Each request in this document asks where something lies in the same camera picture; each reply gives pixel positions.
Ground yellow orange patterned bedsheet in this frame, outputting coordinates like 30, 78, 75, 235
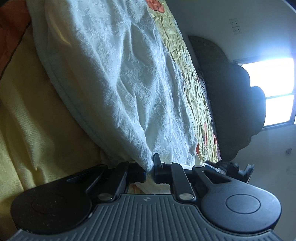
1, 1, 220, 240

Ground bright window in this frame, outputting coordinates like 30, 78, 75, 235
235, 55, 295, 128

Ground white wall socket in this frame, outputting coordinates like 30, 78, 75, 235
229, 19, 242, 35

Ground white textured pant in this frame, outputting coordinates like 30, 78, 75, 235
27, 1, 197, 172

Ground dark green striped pillow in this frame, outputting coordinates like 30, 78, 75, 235
189, 36, 266, 161

